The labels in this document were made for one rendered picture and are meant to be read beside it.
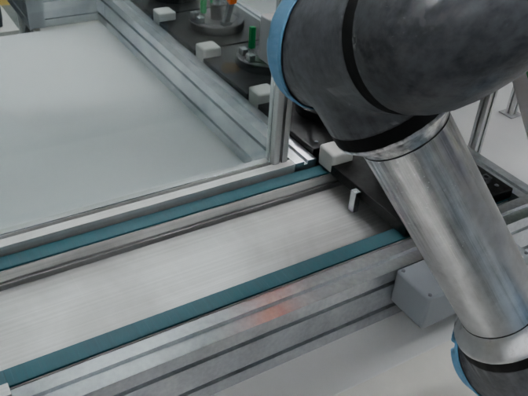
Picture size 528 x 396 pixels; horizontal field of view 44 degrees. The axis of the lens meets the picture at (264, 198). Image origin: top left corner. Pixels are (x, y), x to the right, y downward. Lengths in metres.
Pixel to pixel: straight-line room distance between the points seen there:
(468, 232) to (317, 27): 0.24
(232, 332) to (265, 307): 0.07
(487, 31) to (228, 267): 0.65
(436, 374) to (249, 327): 0.29
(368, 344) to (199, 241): 0.30
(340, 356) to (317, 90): 0.52
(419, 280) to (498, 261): 0.32
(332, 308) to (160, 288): 0.25
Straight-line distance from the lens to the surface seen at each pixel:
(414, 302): 0.97
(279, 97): 1.09
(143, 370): 0.81
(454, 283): 0.66
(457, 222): 0.61
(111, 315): 0.94
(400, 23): 0.45
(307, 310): 0.90
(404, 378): 0.97
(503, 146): 1.56
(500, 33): 0.45
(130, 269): 1.01
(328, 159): 1.16
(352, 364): 0.97
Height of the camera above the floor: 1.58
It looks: 35 degrees down
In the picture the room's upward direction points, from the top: 4 degrees clockwise
